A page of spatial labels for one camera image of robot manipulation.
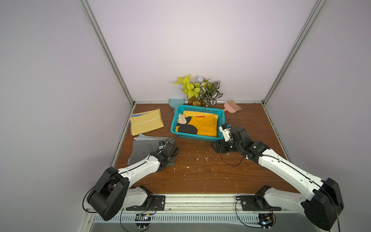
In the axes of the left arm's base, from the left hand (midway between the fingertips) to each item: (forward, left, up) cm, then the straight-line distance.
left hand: (172, 160), depth 89 cm
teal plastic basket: (+36, -4, +9) cm, 37 cm away
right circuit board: (-29, -50, -1) cm, 58 cm away
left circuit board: (-29, +12, -3) cm, 32 cm away
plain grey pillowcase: (+9, +21, +1) cm, 23 cm away
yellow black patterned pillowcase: (+25, -16, +5) cm, 31 cm away
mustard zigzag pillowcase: (+29, +23, +2) cm, 37 cm away
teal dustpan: (+50, +3, +1) cm, 50 cm away
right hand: (+5, -26, +17) cm, 31 cm away
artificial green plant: (+35, -19, +25) cm, 47 cm away
